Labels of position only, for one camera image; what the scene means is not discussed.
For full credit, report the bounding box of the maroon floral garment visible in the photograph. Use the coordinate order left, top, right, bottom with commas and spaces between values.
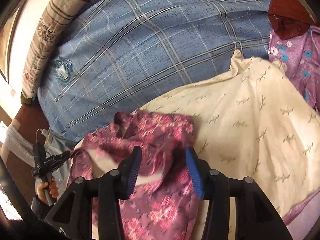
68, 111, 199, 239

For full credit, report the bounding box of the person's left hand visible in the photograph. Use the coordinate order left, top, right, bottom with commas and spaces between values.
37, 177, 59, 205

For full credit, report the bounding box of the cream leaf-print blanket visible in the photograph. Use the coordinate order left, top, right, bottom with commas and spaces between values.
72, 49, 320, 240

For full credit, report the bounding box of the blue plaid bed sheet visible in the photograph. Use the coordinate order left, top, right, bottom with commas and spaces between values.
37, 0, 271, 141

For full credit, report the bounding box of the purple floral garment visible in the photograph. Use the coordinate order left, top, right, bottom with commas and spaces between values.
268, 25, 320, 112

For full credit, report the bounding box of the beige striped pillow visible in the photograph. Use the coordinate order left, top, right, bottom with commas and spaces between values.
21, 0, 90, 104

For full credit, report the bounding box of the dark red cloth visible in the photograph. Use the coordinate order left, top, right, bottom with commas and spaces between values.
268, 0, 319, 40

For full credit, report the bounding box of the brown wooden bed frame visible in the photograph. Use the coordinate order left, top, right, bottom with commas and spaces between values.
1, 104, 49, 204

